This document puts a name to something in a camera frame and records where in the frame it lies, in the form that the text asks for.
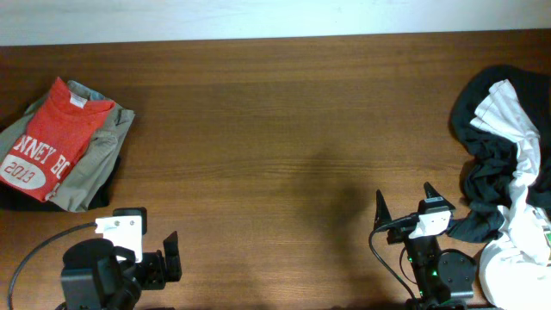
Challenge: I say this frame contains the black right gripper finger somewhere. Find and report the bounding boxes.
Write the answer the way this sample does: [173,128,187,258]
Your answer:
[374,189,393,231]
[418,182,455,214]

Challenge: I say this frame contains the red orange t-shirt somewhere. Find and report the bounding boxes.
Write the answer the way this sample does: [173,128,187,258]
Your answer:
[1,78,115,202]

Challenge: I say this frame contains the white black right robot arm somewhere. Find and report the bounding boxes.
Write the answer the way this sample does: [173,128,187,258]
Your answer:
[368,183,477,309]

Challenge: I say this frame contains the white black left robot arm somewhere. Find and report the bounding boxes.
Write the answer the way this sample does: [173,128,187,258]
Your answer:
[61,232,183,310]

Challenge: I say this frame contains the folded khaki trousers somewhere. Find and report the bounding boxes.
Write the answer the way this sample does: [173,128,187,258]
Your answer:
[1,81,134,213]

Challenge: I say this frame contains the folded black garment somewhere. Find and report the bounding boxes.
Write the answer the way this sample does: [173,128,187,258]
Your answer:
[1,156,121,212]

